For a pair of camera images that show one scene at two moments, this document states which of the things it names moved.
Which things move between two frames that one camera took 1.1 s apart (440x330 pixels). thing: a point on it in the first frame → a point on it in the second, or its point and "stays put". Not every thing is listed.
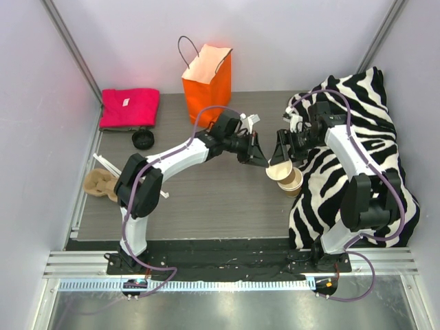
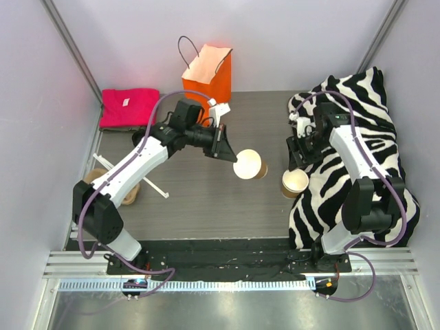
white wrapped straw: (106, 165) stays put
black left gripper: (251, 148) → (216, 141)
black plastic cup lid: (143, 139) stays put
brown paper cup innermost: (282, 172) → (249, 165)
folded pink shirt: (130, 107) stays put
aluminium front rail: (87, 271) stays put
